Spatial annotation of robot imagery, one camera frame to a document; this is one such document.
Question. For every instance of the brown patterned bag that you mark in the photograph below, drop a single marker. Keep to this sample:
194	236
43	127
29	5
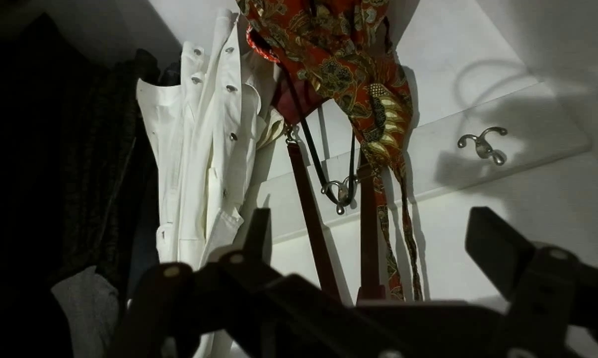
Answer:
358	81

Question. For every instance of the small silver wall hook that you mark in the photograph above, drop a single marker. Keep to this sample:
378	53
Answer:
341	192
484	147

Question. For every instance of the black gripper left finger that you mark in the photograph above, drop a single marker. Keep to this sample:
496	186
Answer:
245	300

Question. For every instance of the black coat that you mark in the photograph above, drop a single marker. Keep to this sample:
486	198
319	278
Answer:
60	166

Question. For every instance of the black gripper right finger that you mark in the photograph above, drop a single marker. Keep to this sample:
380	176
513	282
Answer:
543	292

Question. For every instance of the white coat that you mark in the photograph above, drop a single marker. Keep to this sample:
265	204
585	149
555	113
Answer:
205	166

